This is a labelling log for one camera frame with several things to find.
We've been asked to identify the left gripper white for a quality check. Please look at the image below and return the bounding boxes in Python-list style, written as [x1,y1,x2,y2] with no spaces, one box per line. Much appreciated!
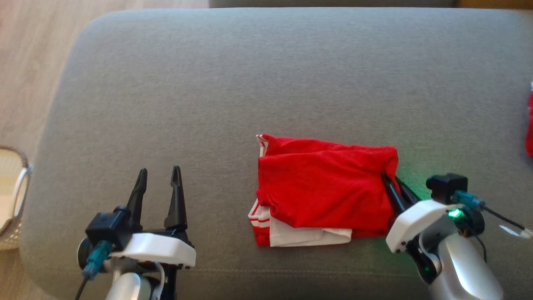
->
[77,165,197,270]

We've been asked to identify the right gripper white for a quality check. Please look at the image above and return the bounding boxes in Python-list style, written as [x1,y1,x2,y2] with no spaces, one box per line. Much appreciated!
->
[381,173,486,254]

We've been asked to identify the red and white numbered jersey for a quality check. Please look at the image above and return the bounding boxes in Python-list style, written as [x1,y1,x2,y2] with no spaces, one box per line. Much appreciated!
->
[248,133,399,248]

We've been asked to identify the red shorts with white stripes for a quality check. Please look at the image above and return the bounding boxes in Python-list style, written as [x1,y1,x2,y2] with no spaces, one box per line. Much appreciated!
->
[524,81,533,159]

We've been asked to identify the woven laundry basket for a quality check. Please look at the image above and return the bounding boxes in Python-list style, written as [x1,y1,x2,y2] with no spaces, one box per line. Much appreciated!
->
[0,145,33,251]

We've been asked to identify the grey sofa seat cushion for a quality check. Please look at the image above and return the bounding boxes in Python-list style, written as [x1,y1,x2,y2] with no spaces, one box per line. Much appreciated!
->
[20,7,533,300]

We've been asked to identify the grey sofa backrest cushion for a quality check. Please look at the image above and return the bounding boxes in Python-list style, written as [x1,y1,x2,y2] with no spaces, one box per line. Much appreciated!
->
[208,0,457,9]

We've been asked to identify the left black cable teal plug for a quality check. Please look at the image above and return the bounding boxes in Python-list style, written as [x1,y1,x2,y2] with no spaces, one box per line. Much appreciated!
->
[74,240,114,300]

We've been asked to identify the right cable white tag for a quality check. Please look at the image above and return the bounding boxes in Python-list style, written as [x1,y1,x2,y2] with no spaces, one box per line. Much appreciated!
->
[499,225,533,239]

